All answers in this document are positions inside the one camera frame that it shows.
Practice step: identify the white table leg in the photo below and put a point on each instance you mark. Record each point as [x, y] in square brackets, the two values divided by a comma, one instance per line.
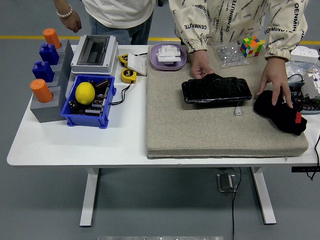
[88, 200]
[263, 197]

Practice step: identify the person's left hand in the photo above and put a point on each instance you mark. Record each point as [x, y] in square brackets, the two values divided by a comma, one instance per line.
[275, 77]

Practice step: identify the person's right forearm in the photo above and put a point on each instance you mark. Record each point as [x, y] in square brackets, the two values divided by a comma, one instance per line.
[61, 5]
[199, 53]

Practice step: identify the person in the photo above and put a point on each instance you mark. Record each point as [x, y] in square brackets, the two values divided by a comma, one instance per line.
[120, 12]
[237, 20]

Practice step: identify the metal floor bracket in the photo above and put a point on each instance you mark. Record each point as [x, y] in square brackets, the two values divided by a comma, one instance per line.
[226, 182]

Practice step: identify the white switch plate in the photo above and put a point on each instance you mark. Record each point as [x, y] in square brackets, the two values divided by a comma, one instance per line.
[137, 64]

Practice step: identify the purple tray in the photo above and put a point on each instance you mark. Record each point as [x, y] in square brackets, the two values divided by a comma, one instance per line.
[156, 65]

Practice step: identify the grey circuit breaker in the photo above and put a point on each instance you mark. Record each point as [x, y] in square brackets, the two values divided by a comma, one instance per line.
[312, 87]

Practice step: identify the yellow tape measure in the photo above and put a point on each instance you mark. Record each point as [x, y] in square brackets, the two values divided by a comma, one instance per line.
[123, 60]
[128, 75]

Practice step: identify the person's right hand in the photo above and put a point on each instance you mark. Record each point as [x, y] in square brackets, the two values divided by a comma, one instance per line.
[72, 21]
[201, 68]

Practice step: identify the clear bags of washers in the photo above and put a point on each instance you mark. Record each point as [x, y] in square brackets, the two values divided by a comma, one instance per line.
[300, 67]

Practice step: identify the grey white enclosure box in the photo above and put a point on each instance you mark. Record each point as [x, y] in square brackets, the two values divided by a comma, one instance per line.
[82, 70]

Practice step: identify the black chair wheel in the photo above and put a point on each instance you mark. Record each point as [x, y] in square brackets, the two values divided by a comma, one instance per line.
[160, 2]

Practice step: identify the grey stepped holder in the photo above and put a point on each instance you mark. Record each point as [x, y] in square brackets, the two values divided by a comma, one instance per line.
[47, 111]

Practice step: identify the dark circuit board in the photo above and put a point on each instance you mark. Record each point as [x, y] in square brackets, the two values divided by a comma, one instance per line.
[96, 103]

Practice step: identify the beige mat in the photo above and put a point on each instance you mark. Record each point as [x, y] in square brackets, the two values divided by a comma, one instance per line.
[200, 132]

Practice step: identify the blue block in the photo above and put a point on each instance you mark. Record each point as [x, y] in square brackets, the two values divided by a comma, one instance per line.
[48, 53]
[43, 71]

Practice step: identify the white power strip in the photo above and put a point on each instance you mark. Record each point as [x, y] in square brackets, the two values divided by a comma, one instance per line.
[305, 53]

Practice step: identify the white plug connector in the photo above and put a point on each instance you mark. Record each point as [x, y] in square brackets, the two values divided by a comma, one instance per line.
[237, 111]

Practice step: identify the white switch parts stack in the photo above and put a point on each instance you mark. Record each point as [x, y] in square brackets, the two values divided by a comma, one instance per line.
[168, 56]

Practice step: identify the light blue tray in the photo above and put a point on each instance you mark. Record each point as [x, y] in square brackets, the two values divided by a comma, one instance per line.
[311, 111]

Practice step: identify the circuit boards with capacitors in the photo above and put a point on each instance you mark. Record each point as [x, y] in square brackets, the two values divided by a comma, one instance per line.
[301, 100]

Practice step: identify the colourful puzzle cube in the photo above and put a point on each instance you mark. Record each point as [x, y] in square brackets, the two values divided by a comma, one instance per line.
[251, 47]

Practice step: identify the blue plastic bin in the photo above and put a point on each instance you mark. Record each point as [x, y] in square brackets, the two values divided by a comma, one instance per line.
[85, 121]

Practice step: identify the black rag red tag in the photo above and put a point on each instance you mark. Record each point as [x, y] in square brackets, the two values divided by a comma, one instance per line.
[287, 120]

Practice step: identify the orange cylinder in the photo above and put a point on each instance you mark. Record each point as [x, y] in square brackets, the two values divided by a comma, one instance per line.
[51, 37]
[41, 91]

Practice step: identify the brown cylinder capacitor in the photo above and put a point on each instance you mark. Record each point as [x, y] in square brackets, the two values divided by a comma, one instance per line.
[102, 83]

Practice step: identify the clear bag metal nuts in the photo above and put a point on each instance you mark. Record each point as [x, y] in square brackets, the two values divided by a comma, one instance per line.
[228, 56]

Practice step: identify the yellow lemon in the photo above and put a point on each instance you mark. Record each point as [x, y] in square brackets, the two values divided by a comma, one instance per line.
[85, 93]

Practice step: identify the black round capacitor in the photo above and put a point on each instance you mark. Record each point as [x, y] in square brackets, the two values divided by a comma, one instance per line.
[72, 105]

